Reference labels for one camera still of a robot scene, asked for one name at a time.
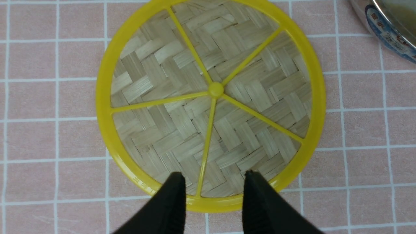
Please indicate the yellow woven steamer lid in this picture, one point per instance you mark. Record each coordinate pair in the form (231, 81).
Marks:
(211, 89)

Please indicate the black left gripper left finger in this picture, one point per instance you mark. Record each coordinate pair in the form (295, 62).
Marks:
(164, 213)

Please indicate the stainless steel pot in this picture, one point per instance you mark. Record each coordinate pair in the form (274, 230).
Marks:
(393, 22)

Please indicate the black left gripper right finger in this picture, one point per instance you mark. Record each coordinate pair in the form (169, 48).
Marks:
(264, 211)

